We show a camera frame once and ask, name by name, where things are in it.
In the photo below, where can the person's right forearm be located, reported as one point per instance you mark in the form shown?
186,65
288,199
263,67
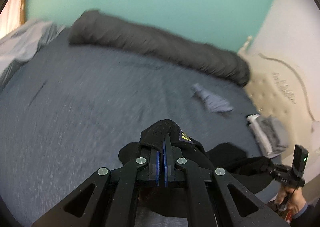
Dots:
306,217

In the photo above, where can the black garment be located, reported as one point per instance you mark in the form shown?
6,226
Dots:
160,129

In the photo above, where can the folded grey garment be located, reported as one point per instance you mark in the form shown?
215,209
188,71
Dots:
276,131

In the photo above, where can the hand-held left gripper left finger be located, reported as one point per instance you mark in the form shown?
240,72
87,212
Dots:
156,165

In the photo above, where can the cream tufted headboard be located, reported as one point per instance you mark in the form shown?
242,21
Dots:
275,91

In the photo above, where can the person's right hand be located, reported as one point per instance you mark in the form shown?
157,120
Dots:
295,204

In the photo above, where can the folded white garment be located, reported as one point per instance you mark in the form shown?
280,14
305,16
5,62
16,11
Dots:
260,136

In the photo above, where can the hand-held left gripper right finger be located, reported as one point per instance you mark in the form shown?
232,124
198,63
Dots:
165,165

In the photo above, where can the light grey bed sheet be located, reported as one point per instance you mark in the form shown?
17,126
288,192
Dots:
22,44

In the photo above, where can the wooden window frame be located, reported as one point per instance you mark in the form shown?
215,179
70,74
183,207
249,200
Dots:
25,1

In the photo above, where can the blue-grey bed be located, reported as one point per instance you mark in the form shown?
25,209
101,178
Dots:
87,106

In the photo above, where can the small grey-blue cloth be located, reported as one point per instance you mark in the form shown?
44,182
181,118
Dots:
212,103

